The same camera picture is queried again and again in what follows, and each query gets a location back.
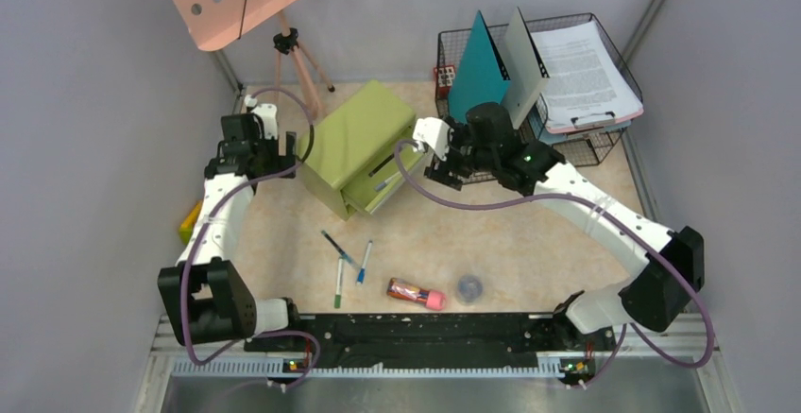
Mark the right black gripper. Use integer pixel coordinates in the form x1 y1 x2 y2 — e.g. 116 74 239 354
424 119 498 190

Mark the green rectangular box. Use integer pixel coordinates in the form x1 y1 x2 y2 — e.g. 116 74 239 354
297 80 418 220

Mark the teal folder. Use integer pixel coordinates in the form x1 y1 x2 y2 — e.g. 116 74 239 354
448 10 510 123

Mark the light blue clipboard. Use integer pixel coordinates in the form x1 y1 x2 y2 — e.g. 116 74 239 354
528 108 631 146

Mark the clear round container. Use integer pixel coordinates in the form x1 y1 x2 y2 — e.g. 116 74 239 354
456 274 484 305

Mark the pink capped pencil tube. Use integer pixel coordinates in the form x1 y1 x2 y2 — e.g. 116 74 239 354
386 277 446 311

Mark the black pen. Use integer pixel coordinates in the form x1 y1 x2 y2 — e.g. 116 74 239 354
320 230 360 271

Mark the grey white folder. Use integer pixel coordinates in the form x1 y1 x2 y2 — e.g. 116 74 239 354
500 8 550 129

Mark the blue capped marker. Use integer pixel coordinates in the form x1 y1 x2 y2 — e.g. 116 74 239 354
356 240 373 285

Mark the black wire desk organizer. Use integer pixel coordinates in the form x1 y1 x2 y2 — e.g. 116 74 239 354
434 12 642 167

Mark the printed paper clipboard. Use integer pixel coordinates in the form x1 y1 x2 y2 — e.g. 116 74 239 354
531 21 644 134

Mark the green capped marker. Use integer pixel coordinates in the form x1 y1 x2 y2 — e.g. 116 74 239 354
333 257 346 309

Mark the white blue marker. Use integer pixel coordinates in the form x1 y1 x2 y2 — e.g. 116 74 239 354
374 172 401 192

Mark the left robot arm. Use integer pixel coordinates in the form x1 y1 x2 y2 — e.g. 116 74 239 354
157 104 303 350

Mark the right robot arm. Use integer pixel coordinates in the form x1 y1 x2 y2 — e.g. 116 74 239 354
413 102 705 349

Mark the red calculator cube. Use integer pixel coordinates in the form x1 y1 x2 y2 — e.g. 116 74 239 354
433 65 456 100

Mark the yellow green block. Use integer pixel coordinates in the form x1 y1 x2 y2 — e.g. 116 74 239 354
178 200 203 245

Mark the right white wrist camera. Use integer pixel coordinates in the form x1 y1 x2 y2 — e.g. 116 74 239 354
412 117 452 161

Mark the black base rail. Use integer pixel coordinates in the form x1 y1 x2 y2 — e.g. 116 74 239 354
244 313 615 370

